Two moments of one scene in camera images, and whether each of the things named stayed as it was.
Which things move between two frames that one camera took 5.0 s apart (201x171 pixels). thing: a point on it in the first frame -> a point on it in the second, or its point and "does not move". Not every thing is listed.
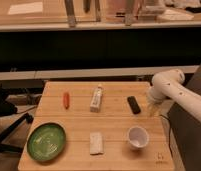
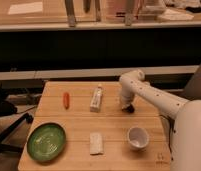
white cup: (138, 137) does not move
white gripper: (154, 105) -> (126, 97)
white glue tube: (95, 105) does not move
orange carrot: (66, 100) does not move
